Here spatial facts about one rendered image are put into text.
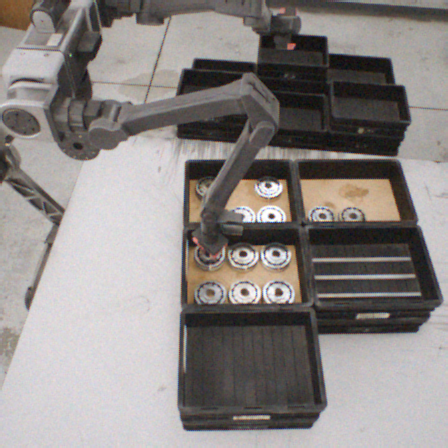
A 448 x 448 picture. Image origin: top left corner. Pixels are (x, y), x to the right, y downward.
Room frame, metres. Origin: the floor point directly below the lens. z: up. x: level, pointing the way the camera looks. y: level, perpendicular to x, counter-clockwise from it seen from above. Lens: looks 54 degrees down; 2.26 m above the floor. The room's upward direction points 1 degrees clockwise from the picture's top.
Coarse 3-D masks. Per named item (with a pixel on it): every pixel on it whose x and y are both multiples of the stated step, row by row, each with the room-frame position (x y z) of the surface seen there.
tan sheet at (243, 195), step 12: (192, 180) 1.22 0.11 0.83; (252, 180) 1.23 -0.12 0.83; (192, 192) 1.16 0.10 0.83; (240, 192) 1.17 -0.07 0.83; (252, 192) 1.17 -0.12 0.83; (192, 204) 1.11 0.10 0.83; (228, 204) 1.11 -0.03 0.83; (240, 204) 1.11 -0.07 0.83; (252, 204) 1.11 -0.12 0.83; (264, 204) 1.11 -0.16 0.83; (276, 204) 1.11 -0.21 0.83; (288, 204) 1.11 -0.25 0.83; (192, 216) 1.05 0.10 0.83; (288, 216) 1.06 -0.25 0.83
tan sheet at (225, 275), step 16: (192, 256) 0.88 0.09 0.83; (240, 256) 0.89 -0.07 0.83; (192, 272) 0.82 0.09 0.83; (208, 272) 0.82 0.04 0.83; (224, 272) 0.82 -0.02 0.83; (240, 272) 0.82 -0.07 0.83; (256, 272) 0.82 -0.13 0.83; (272, 272) 0.82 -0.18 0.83; (288, 272) 0.83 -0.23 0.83; (192, 288) 0.76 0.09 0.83
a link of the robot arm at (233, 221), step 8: (224, 208) 0.88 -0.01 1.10; (208, 216) 0.82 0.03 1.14; (224, 216) 0.85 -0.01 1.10; (232, 216) 0.85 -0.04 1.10; (240, 216) 0.86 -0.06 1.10; (208, 224) 0.82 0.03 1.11; (224, 224) 0.84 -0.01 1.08; (232, 224) 0.84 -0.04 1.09; (240, 224) 0.83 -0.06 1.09; (224, 232) 0.83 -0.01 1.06; (232, 232) 0.83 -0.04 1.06; (240, 232) 0.82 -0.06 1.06
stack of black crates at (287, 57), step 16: (272, 48) 2.57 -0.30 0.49; (304, 48) 2.56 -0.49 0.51; (320, 48) 2.55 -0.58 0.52; (272, 64) 2.29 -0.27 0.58; (288, 64) 2.28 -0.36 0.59; (304, 64) 2.28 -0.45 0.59; (320, 64) 2.43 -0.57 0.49; (272, 80) 2.29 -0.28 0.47; (288, 80) 2.28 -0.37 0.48; (304, 80) 2.28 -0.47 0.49; (320, 80) 2.28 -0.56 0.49
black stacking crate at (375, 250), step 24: (312, 240) 0.94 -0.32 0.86; (336, 240) 0.94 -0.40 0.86; (360, 240) 0.94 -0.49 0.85; (384, 240) 0.95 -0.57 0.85; (408, 240) 0.95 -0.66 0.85; (336, 264) 0.86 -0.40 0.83; (360, 264) 0.86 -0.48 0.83; (384, 264) 0.86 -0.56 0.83; (408, 264) 0.87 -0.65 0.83; (336, 288) 0.77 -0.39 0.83; (360, 288) 0.77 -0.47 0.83; (384, 288) 0.77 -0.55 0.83; (408, 288) 0.77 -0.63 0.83; (432, 288) 0.73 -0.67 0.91; (336, 312) 0.66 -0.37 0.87; (360, 312) 0.66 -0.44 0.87; (384, 312) 0.67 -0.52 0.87; (408, 312) 0.67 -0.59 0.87
